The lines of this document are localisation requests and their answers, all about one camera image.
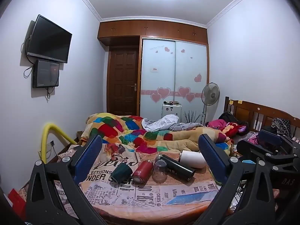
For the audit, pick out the wooden overhead cabinet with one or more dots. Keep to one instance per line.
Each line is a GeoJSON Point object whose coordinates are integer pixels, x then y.
{"type": "Point", "coordinates": [152, 29]}

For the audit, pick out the red insulated cup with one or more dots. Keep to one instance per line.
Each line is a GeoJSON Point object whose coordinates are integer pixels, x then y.
{"type": "Point", "coordinates": [141, 174]}

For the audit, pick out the colourful patchwork blanket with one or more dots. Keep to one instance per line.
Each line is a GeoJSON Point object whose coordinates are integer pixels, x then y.
{"type": "Point", "coordinates": [150, 137]}

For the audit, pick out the small black wall monitor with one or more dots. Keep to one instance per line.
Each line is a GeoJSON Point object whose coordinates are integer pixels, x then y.
{"type": "Point", "coordinates": [45, 73]}

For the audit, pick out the red plush toy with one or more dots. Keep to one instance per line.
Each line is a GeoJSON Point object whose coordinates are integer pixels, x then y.
{"type": "Point", "coordinates": [234, 129]}

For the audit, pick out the yellow bent pipe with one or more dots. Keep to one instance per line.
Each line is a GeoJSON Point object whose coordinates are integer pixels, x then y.
{"type": "Point", "coordinates": [45, 133]}

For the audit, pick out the newspaper print bed sheet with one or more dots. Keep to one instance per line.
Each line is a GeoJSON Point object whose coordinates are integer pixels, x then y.
{"type": "Point", "coordinates": [145, 196]}

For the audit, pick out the clear glass cup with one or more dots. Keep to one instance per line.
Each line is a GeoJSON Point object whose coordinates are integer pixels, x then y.
{"type": "Point", "coordinates": [159, 172]}

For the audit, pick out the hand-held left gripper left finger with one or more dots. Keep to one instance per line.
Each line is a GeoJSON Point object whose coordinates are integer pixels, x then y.
{"type": "Point", "coordinates": [90, 155]}

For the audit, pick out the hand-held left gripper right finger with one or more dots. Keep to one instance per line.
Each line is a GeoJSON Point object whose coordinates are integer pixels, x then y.
{"type": "Point", "coordinates": [211, 159]}

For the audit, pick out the dark green cup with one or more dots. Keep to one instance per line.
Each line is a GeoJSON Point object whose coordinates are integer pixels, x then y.
{"type": "Point", "coordinates": [119, 173]}

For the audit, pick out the black standing fan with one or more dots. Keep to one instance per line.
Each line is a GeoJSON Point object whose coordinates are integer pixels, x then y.
{"type": "Point", "coordinates": [211, 93]}

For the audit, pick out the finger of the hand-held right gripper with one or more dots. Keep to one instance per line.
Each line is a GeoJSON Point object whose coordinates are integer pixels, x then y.
{"type": "Point", "coordinates": [269, 136]}
{"type": "Point", "coordinates": [246, 148]}

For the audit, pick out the dark dried branches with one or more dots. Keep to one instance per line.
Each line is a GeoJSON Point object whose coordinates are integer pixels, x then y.
{"type": "Point", "coordinates": [192, 117]}

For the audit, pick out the white thermos cup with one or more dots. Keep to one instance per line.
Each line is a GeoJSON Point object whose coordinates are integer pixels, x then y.
{"type": "Point", "coordinates": [193, 159]}

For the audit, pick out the brown wooden door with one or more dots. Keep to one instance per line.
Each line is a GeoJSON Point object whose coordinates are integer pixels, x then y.
{"type": "Point", "coordinates": [123, 82]}

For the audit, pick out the red box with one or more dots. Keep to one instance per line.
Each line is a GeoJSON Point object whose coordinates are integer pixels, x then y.
{"type": "Point", "coordinates": [17, 202]}

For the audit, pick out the wooden bed headboard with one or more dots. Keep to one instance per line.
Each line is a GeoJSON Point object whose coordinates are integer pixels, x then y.
{"type": "Point", "coordinates": [253, 111]}

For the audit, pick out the pink clothing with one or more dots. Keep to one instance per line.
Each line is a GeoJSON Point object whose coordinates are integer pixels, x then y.
{"type": "Point", "coordinates": [216, 123]}

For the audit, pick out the black bag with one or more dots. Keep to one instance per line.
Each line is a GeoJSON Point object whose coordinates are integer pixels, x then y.
{"type": "Point", "coordinates": [228, 117]}

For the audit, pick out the small white cabinet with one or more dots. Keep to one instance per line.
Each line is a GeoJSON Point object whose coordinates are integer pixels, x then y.
{"type": "Point", "coordinates": [171, 112]}

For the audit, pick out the glass wardrobe with heart stickers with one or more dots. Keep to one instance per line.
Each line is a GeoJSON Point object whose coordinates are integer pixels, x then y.
{"type": "Point", "coordinates": [173, 75]}

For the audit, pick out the grey crumpled cloth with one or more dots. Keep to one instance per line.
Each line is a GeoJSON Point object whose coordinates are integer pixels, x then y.
{"type": "Point", "coordinates": [164, 121]}

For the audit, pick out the black thermos bottle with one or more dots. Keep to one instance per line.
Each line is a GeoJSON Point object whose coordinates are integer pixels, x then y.
{"type": "Point", "coordinates": [179, 168]}

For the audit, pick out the wall mounted black television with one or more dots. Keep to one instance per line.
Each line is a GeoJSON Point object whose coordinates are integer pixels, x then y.
{"type": "Point", "coordinates": [50, 38]}

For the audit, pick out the black polka dot cloth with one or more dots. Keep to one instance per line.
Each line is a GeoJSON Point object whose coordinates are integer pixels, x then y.
{"type": "Point", "coordinates": [280, 124]}

